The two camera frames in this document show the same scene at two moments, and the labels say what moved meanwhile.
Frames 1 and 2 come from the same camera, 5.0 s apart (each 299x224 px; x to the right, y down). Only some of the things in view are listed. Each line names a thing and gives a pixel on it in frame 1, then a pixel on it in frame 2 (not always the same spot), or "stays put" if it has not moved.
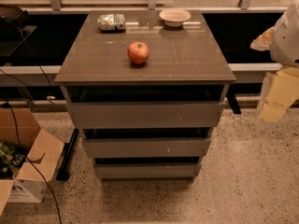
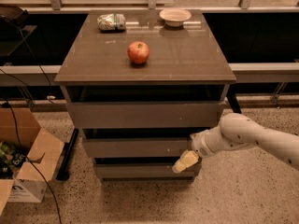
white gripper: [286, 44] to [200, 144]
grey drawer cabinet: [146, 98] stays put
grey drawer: [147, 147] stays put
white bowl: [174, 17] stays put
